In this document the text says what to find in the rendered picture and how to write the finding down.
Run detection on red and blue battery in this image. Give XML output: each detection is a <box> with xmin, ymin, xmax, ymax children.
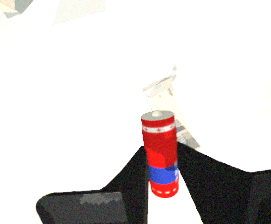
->
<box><xmin>141</xmin><ymin>110</ymin><xmax>179</xmax><ymax>198</ymax></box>

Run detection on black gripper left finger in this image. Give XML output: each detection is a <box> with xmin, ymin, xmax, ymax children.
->
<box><xmin>35</xmin><ymin>145</ymin><xmax>150</xmax><ymax>224</ymax></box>

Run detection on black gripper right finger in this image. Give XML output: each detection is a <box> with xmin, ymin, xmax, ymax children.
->
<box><xmin>176</xmin><ymin>141</ymin><xmax>271</xmax><ymax>224</ymax></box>

